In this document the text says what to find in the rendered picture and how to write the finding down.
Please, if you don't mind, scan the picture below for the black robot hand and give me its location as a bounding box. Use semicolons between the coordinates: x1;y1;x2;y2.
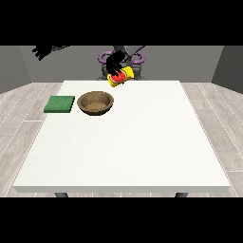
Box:
105;51;127;78
31;46;53;62

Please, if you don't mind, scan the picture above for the green square pad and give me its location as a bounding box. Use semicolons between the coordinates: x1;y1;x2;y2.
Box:
43;95;76;114

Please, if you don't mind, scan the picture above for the brown wooden bowl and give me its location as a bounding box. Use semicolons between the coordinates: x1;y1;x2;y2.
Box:
77;90;115;117

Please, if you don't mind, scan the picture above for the yellow cup with melon print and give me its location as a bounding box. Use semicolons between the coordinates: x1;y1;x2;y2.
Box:
106;65;135;88

